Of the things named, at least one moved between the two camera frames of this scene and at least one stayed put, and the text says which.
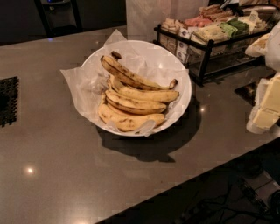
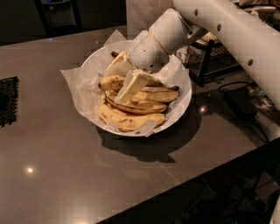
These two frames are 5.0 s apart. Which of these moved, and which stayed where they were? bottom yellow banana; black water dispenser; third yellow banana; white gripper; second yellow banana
Moved: white gripper
Stayed: bottom yellow banana; black water dispenser; second yellow banana; third yellow banana
